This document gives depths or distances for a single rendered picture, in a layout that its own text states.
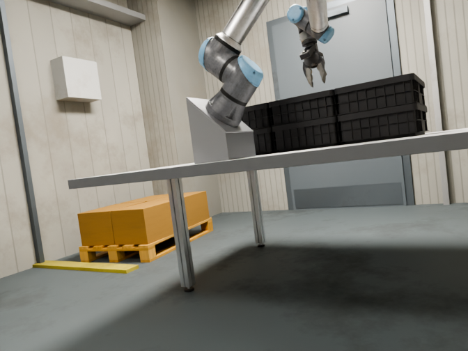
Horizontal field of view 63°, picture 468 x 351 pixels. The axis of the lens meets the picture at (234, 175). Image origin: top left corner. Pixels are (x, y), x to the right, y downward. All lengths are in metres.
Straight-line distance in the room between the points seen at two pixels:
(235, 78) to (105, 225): 2.09
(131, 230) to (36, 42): 1.92
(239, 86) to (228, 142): 0.21
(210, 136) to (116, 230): 1.90
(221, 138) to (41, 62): 2.77
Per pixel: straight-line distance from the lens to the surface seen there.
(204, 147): 1.44
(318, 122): 1.65
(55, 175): 3.80
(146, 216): 2.99
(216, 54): 1.49
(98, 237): 3.31
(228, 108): 1.44
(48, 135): 3.82
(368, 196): 4.22
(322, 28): 1.75
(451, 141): 1.04
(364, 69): 4.22
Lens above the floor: 0.71
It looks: 3 degrees down
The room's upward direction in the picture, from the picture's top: 7 degrees counter-clockwise
